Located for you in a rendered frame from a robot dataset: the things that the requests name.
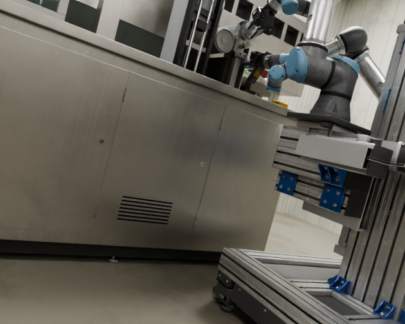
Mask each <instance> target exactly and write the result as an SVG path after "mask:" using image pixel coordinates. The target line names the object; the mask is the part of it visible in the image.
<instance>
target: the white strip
mask: <svg viewBox="0 0 405 324"><path fill-rule="evenodd" d="M187 5H188V0H174V5H173V8H172V12H171V15H170V20H169V23H168V28H167V31H166V35H165V40H164V43H163V47H162V50H161V55H160V59H162V60H165V61H167V62H170V63H173V60H174V55H175V52H176V48H177V43H178V40H179V36H180V33H181V28H182V25H183V20H184V17H185V12H186V8H187Z"/></svg>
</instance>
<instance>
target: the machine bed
mask: <svg viewBox="0 0 405 324"><path fill-rule="evenodd" d="M0 12H3V13H5V14H8V15H11V16H14V17H16V18H19V19H22V20H24V21H27V22H29V23H32V24H36V25H38V26H41V27H43V28H46V29H49V30H51V31H54V32H57V33H60V34H62V35H65V36H68V37H71V38H73V39H76V40H78V41H81V42H84V43H86V44H90V45H92V46H95V47H97V48H100V49H103V50H105V51H109V52H111V53H114V54H116V55H119V56H121V57H125V58H127V59H130V60H133V61H135V62H139V63H140V64H144V65H146V66H149V67H151V68H154V69H157V70H160V71H162V72H165V73H168V74H170V75H174V76H175V77H179V78H182V79H184V80H187V81H189V82H192V83H195V84H198V85H200V86H203V87H206V88H208V89H211V90H214V91H216V92H219V93H222V94H224V95H228V96H230V97H233V98H236V99H238V100H241V101H243V102H246V103H249V104H251V105H255V106H257V107H260V108H263V109H265V110H268V111H271V112H273V113H276V114H279V115H281V116H285V117H287V112H296V111H292V110H290V109H288V108H285V107H282V106H281V105H277V104H275V103H273V102H270V101H267V100H264V99H262V98H259V97H257V96H255V95H252V94H249V93H247V92H244V91H241V90H240V89H236V88H234V87H231V86H229V85H226V84H223V83H221V82H218V81H216V80H214V79H211V78H208V77H206V76H203V75H200V74H198V73H195V72H193V71H190V70H188V69H185V68H183V67H180V66H177V65H175V64H173V63H170V62H167V61H165V60H162V59H160V58H157V57H154V56H152V55H149V54H147V53H144V52H142V51H139V50H137V49H134V48H132V47H129V46H126V45H124V44H121V43H119V42H116V41H114V40H111V39H108V38H106V37H103V36H101V35H98V34H96V33H93V32H91V31H88V30H85V29H83V28H80V27H78V26H75V25H73V24H70V23H68V22H65V21H62V20H60V19H57V18H55V17H52V16H50V15H47V14H45V13H42V12H39V11H37V10H34V9H32V8H29V7H27V6H24V5H22V4H19V3H16V2H14V1H11V0H0ZM296 113H297V112H296ZM287 118H290V117H287ZM290 119H292V118H290ZM292 120H295V119H292ZM295 121H298V120H295Z"/></svg>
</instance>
